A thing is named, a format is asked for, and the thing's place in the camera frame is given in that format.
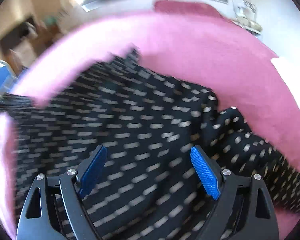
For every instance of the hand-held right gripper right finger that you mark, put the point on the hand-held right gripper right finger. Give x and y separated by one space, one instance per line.
206 172

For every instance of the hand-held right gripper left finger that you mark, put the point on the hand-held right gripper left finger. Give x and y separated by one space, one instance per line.
93 170

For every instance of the black polka dot garment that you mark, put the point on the black polka dot garment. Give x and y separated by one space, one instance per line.
140 105

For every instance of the pink bed blanket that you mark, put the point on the pink bed blanket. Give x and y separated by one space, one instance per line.
202 55

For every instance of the blue chair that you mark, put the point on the blue chair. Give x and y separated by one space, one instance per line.
0 80

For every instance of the black television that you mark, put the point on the black television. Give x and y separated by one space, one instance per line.
17 37

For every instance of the pink pillow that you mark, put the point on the pink pillow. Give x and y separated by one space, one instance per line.
187 8

